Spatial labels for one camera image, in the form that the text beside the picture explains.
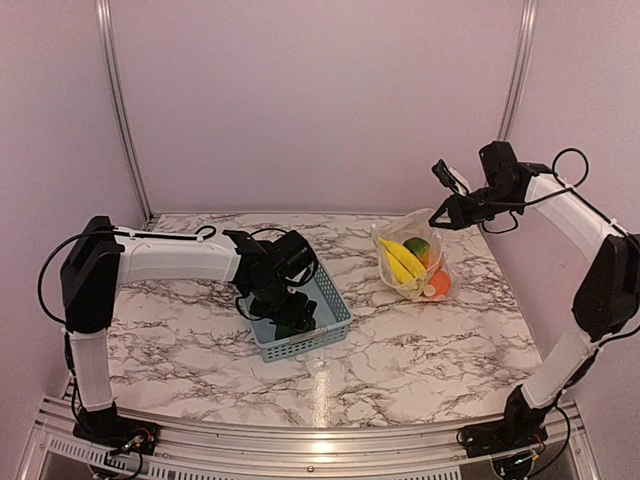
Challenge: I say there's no clear zip top bag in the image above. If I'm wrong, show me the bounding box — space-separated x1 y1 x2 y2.
371 208 454 302

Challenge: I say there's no green toy watermelon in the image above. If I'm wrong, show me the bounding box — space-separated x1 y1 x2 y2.
403 237 431 263

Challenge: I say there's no orange toy orange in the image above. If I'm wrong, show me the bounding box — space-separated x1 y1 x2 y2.
429 271 452 296

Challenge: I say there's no light blue perforated basket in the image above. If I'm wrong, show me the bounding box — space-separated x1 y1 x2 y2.
235 262 352 363

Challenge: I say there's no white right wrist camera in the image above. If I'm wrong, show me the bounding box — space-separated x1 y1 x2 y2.
431 159 471 196

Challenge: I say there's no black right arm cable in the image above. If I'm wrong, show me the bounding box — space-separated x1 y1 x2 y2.
551 147 590 189

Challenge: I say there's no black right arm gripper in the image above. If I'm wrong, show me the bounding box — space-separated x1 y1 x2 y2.
428 182 521 230

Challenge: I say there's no aluminium left frame post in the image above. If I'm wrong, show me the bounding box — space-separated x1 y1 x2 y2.
95 0 154 225

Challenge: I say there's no aluminium frame post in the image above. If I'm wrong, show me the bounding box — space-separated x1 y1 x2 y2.
497 0 540 141
95 0 154 225

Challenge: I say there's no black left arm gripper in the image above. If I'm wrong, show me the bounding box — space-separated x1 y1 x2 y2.
248 277 317 332

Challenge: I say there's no yellow toy banana bunch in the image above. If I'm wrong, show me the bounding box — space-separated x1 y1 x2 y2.
379 238 426 284

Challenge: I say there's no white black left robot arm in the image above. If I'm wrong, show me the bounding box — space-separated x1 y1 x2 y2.
60 216 319 445

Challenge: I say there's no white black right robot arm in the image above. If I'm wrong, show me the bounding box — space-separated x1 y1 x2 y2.
429 141 639 457

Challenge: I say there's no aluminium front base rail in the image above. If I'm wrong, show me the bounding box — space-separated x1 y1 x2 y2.
14 394 604 480

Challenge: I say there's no aluminium right frame post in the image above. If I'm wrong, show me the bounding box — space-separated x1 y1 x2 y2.
497 0 540 141

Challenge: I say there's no green toy bell pepper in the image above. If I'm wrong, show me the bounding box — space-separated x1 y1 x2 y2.
274 324 300 340

